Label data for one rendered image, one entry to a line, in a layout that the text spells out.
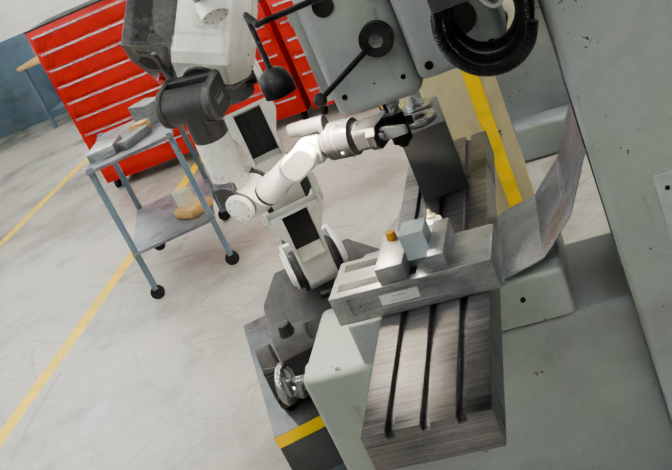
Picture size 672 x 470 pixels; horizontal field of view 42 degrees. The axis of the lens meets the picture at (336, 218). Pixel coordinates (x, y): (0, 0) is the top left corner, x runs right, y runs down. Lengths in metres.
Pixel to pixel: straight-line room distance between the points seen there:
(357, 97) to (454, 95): 1.93
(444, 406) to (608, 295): 0.63
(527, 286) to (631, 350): 0.28
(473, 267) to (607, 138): 0.35
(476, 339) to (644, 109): 0.52
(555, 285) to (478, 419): 0.54
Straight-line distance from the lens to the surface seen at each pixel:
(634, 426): 2.18
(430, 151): 2.17
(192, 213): 4.94
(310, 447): 2.68
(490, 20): 1.74
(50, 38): 7.32
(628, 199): 1.78
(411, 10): 1.74
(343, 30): 1.79
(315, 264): 2.74
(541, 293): 1.93
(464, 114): 3.76
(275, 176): 2.11
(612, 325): 2.00
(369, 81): 1.81
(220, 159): 2.14
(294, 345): 2.61
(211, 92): 2.07
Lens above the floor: 1.83
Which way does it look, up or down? 22 degrees down
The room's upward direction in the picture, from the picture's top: 24 degrees counter-clockwise
